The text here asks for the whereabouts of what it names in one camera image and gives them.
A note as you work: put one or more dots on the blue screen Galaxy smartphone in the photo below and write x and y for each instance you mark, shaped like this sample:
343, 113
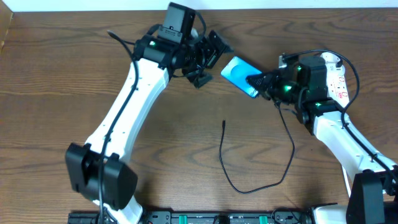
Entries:
236, 72

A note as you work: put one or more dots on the white power strip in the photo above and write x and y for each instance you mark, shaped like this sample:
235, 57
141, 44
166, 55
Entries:
337, 89

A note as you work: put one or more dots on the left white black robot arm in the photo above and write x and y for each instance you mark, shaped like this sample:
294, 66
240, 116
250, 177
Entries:
99, 169

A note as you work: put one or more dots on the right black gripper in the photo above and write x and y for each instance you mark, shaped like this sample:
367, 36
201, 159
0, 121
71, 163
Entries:
273, 86

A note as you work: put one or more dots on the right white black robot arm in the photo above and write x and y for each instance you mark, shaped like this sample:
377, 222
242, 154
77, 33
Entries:
316, 87

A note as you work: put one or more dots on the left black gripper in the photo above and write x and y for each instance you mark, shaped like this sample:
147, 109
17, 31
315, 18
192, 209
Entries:
204, 58

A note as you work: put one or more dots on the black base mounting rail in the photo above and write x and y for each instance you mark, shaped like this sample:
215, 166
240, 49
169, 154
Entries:
167, 217

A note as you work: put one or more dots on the white USB wall charger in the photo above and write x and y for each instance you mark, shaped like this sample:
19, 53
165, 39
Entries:
333, 71

